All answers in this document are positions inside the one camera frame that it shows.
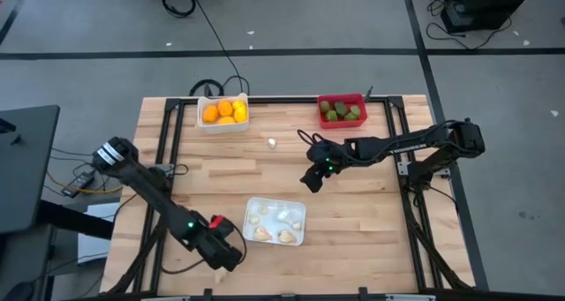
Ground coiled black cable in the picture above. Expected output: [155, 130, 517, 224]
[160, 0, 198, 19]

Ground red plastic basket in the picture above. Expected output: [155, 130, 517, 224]
[316, 93, 369, 130]

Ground white plastic basket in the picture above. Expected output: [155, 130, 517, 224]
[242, 196, 307, 247]

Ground clear plastic basket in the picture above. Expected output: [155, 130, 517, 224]
[196, 92, 250, 136]

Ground black chair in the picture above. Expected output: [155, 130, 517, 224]
[0, 281, 36, 301]

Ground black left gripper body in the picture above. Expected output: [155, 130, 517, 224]
[192, 222, 245, 273]

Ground yellow cable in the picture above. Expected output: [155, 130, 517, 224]
[46, 170, 124, 195]

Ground black aluminium frame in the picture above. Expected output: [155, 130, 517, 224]
[103, 94, 476, 301]

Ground tangled black cable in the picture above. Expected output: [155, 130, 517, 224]
[426, 0, 513, 50]

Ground black desk base bar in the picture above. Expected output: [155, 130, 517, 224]
[37, 199, 115, 241]

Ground long black cable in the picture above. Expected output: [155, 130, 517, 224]
[188, 0, 251, 97]

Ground grey desk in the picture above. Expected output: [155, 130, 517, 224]
[0, 105, 61, 235]

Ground black equipment cabinet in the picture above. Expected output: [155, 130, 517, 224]
[440, 0, 540, 34]

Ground white board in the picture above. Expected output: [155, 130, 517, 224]
[77, 202, 120, 265]

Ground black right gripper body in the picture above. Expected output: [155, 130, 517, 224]
[307, 139, 355, 179]

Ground black floor cables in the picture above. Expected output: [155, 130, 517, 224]
[43, 147, 129, 205]

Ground black power adapter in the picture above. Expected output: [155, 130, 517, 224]
[61, 171, 96, 199]

